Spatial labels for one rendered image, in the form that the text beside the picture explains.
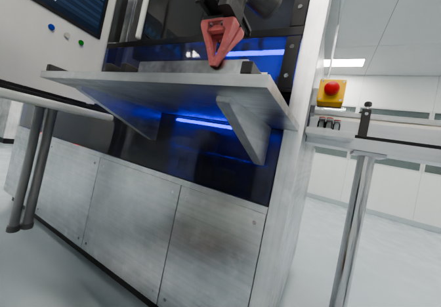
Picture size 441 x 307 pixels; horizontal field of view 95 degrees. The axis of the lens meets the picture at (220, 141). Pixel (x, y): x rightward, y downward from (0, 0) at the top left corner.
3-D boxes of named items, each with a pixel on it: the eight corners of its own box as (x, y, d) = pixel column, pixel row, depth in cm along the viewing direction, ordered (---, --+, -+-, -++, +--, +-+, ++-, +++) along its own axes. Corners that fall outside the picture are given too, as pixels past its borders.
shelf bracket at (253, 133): (255, 163, 69) (262, 126, 69) (264, 165, 67) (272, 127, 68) (203, 161, 39) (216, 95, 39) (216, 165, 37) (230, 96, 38)
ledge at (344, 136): (308, 138, 75) (309, 132, 75) (348, 143, 69) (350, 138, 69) (304, 132, 63) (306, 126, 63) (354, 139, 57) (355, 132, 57)
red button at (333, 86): (322, 97, 62) (325, 84, 62) (337, 98, 60) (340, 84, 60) (322, 93, 58) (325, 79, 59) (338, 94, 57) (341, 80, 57)
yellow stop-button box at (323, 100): (316, 107, 68) (320, 86, 68) (340, 109, 65) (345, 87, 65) (315, 100, 62) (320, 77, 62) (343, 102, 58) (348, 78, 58)
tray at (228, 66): (211, 112, 75) (213, 103, 75) (282, 121, 63) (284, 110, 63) (136, 77, 45) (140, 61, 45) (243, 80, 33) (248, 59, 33)
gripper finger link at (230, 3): (235, 73, 36) (247, 23, 36) (217, 50, 29) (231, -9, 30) (204, 73, 39) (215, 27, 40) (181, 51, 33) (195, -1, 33)
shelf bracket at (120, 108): (151, 139, 92) (157, 111, 92) (155, 140, 91) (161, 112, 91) (67, 126, 62) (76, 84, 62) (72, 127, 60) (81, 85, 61)
